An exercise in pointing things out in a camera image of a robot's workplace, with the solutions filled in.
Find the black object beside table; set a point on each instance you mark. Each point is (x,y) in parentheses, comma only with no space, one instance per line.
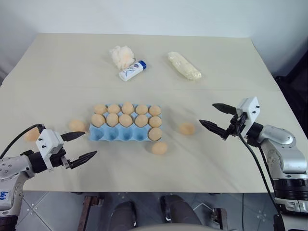
(293,89)

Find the clear bag of white noodles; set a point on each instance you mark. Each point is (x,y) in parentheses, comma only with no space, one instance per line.
(184,66)

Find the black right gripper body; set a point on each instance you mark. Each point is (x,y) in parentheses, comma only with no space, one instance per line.
(237,126)

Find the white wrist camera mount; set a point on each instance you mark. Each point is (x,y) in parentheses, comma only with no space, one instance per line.
(49,140)
(250,108)

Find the white bottle with blue cap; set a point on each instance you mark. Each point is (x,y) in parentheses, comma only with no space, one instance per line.
(132,70)

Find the clear bag of white fluff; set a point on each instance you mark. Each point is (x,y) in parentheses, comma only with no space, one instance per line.
(121,55)

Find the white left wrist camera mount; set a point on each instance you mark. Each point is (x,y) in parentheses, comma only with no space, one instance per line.
(49,140)

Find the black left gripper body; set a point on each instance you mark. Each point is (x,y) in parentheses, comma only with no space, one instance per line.
(60,158)

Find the tan egg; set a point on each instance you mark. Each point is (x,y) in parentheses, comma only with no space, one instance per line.
(141,109)
(127,107)
(98,119)
(155,133)
(155,121)
(186,128)
(154,110)
(113,108)
(159,148)
(125,120)
(112,119)
(99,108)
(141,120)
(77,125)
(31,134)

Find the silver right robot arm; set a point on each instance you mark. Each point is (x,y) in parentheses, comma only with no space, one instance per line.
(286,154)

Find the dark rounded shape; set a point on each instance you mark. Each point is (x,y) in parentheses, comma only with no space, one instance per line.
(125,216)
(180,211)

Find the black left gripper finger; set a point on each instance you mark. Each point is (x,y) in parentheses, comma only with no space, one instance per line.
(72,136)
(83,158)

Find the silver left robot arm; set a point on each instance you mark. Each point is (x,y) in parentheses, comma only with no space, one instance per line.
(10,169)

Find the blue egg tray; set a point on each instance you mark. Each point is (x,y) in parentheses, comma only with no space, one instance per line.
(113,135)

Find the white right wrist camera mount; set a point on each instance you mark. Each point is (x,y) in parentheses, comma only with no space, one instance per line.
(250,108)

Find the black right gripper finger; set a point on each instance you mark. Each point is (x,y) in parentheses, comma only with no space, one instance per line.
(213,126)
(225,108)

